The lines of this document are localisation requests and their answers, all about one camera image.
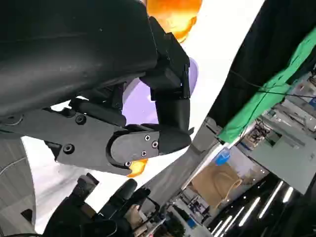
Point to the black curtain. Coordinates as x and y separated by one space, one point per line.
261 49

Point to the green cloth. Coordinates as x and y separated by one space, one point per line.
269 98

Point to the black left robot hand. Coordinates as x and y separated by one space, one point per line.
74 49

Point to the brown cardboard box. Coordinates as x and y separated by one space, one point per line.
209 182

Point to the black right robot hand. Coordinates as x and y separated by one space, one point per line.
81 217

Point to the white workshop cabinet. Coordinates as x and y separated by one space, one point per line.
286 158

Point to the lilac plate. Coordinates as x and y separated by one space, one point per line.
138 103

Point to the orange white toy bread roll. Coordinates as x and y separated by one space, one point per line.
137 168
176 14

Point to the blue plastic object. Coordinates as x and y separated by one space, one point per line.
223 156

